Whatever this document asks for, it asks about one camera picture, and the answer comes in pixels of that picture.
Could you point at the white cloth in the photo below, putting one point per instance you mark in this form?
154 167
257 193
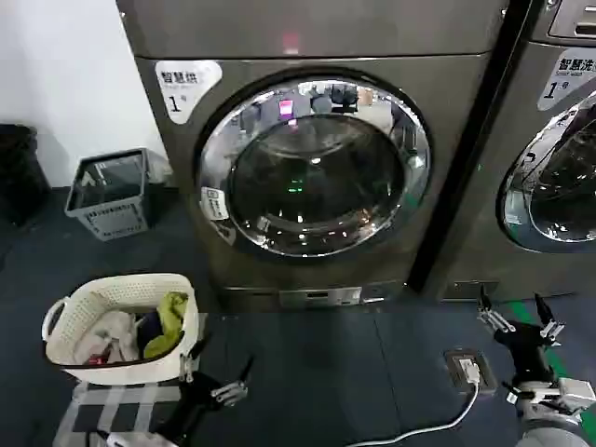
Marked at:
114 330

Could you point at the black bin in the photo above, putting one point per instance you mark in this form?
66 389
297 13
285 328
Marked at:
21 172

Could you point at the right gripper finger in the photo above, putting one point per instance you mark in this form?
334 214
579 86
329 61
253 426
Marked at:
549 323
493 314

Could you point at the yellow-green cloth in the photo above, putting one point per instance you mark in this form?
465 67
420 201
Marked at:
170 321

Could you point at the grey dryer with drawer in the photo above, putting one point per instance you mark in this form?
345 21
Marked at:
521 139

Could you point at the grey front-load dryer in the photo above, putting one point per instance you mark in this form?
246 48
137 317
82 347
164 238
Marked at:
326 37

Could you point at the round glass dryer door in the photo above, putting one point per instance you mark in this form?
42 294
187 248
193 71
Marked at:
316 186

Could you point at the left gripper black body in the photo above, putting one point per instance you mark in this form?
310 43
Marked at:
201 393

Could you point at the white woven laundry basket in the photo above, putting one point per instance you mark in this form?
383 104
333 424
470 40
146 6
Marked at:
107 291

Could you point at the white label sticker with number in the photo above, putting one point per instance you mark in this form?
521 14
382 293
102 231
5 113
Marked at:
565 74

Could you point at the round chrome glass door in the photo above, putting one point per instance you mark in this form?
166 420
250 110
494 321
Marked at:
554 195

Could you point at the small white door sticker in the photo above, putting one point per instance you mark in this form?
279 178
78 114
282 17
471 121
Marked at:
214 202

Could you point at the grey plastic crate basket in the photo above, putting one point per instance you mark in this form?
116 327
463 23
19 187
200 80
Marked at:
114 219

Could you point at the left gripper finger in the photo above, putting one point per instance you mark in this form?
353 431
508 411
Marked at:
192 356
235 384

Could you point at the floor power socket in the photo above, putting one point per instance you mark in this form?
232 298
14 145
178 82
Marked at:
484 370

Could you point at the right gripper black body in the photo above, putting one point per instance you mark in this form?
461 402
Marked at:
524 349

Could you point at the dark blue cloth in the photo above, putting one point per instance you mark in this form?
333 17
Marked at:
150 326

